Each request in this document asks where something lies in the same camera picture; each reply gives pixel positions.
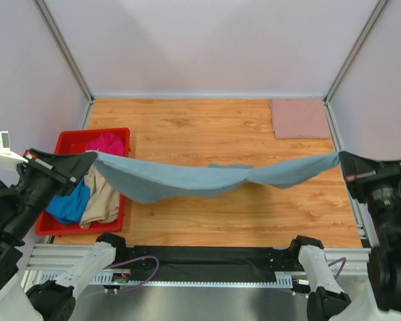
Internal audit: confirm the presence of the grey blue t shirt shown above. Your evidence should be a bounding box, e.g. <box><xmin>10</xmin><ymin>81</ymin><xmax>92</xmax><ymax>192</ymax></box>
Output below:
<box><xmin>94</xmin><ymin>152</ymin><xmax>340</xmax><ymax>204</ymax></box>

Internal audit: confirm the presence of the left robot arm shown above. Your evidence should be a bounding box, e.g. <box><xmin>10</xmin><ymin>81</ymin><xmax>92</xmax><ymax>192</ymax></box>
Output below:
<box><xmin>0</xmin><ymin>148</ymin><xmax>126</xmax><ymax>320</ymax></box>

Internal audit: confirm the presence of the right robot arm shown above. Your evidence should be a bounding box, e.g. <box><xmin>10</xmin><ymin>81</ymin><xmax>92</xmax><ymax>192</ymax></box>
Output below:
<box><xmin>289</xmin><ymin>152</ymin><xmax>401</xmax><ymax>320</ymax></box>

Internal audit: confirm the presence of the red plastic bin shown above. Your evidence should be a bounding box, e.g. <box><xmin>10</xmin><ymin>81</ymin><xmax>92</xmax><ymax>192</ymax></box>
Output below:
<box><xmin>35</xmin><ymin>128</ymin><xmax>130</xmax><ymax>237</ymax></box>

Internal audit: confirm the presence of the bright blue t shirt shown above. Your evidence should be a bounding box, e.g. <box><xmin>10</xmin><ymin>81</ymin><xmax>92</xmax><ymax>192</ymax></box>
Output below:
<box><xmin>46</xmin><ymin>180</ymin><xmax>90</xmax><ymax>225</ymax></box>

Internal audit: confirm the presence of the magenta t shirt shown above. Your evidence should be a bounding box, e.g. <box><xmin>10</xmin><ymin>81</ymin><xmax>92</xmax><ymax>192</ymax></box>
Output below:
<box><xmin>85</xmin><ymin>132</ymin><xmax>126</xmax><ymax>156</ymax></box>

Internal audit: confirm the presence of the beige t shirt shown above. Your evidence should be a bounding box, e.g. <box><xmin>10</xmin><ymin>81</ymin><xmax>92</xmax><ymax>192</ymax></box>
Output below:
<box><xmin>79</xmin><ymin>167</ymin><xmax>120</xmax><ymax>229</ymax></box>

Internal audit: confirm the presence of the folded pink t shirt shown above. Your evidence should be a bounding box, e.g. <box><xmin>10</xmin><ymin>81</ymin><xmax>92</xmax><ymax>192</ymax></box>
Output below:
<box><xmin>269</xmin><ymin>98</ymin><xmax>331</xmax><ymax>139</ymax></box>

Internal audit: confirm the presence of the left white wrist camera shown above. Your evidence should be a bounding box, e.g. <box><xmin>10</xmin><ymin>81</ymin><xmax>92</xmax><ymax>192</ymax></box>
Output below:
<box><xmin>0</xmin><ymin>130</ymin><xmax>28</xmax><ymax>171</ymax></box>

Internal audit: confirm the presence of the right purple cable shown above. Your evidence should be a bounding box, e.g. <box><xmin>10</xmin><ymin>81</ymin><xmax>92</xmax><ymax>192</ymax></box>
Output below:
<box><xmin>292</xmin><ymin>257</ymin><xmax>347</xmax><ymax>298</ymax></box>

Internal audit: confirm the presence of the purple cable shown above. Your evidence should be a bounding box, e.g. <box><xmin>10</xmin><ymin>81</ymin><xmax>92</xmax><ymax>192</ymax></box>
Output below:
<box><xmin>76</xmin><ymin>255</ymin><xmax>160</xmax><ymax>298</ymax></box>
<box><xmin>292</xmin><ymin>257</ymin><xmax>347</xmax><ymax>298</ymax></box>

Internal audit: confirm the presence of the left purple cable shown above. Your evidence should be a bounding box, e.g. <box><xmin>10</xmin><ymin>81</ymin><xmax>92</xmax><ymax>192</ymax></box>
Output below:
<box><xmin>76</xmin><ymin>255</ymin><xmax>160</xmax><ymax>298</ymax></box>

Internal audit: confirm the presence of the slotted cable duct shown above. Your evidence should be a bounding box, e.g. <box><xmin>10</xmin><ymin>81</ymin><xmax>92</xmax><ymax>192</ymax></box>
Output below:
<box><xmin>39</xmin><ymin>271</ymin><xmax>295</xmax><ymax>287</ymax></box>

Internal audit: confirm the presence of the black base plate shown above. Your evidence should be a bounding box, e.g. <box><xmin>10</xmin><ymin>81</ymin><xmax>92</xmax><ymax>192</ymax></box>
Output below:
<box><xmin>119</xmin><ymin>245</ymin><xmax>303</xmax><ymax>283</ymax></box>

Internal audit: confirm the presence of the left aluminium frame post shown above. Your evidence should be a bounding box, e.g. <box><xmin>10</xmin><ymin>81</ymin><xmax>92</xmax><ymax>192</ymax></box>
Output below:
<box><xmin>33</xmin><ymin>0</ymin><xmax>95</xmax><ymax>101</ymax></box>

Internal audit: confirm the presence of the aluminium frame post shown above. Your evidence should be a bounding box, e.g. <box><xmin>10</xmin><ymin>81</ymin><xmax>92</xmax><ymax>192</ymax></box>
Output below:
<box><xmin>323</xmin><ymin>0</ymin><xmax>392</xmax><ymax>102</ymax></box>
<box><xmin>33</xmin><ymin>0</ymin><xmax>95</xmax><ymax>101</ymax></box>

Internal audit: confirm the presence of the right aluminium frame post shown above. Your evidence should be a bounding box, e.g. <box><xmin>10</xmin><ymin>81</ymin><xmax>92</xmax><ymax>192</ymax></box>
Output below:
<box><xmin>323</xmin><ymin>0</ymin><xmax>392</xmax><ymax>102</ymax></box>

